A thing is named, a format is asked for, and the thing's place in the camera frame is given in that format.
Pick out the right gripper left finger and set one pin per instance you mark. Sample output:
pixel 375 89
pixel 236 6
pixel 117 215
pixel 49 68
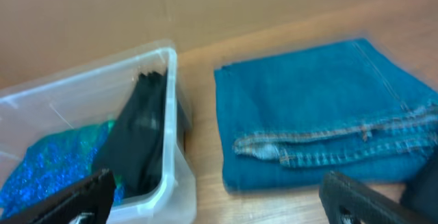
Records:
pixel 87 201

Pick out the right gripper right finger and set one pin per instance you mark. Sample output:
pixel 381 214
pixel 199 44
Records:
pixel 346 200

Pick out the blue green sparkly fabric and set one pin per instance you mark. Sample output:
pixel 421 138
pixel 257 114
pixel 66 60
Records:
pixel 51 164

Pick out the black cloth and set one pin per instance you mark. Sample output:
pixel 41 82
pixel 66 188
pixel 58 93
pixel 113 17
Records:
pixel 133 148
pixel 420 194

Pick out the blue denim jeans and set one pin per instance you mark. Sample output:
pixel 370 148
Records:
pixel 286 120

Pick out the clear plastic storage bin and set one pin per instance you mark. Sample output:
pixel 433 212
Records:
pixel 96 93

